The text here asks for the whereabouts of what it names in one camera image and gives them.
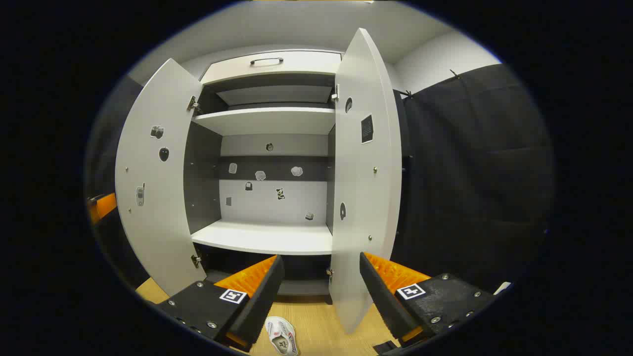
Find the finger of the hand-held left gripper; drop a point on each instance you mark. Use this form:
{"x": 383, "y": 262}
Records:
{"x": 103, "y": 206}

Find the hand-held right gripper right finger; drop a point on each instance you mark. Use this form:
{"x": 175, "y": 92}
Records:
{"x": 381, "y": 301}

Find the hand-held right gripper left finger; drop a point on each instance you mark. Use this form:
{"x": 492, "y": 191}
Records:
{"x": 264, "y": 301}

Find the white striped canvas shoe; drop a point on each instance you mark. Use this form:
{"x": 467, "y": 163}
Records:
{"x": 279, "y": 333}

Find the white cabinet door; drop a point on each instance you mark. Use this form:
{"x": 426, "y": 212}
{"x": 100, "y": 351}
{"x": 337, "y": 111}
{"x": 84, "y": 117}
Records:
{"x": 361, "y": 173}
{"x": 158, "y": 222}

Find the white shoe cabinet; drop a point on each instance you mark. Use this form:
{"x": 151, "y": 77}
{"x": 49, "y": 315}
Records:
{"x": 267, "y": 237}

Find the white cabinet drawer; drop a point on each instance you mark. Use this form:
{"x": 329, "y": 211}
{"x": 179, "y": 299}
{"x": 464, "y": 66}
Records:
{"x": 306, "y": 62}

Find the black backdrop cloth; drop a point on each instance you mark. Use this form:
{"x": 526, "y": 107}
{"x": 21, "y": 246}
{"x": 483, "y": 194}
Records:
{"x": 470, "y": 173}

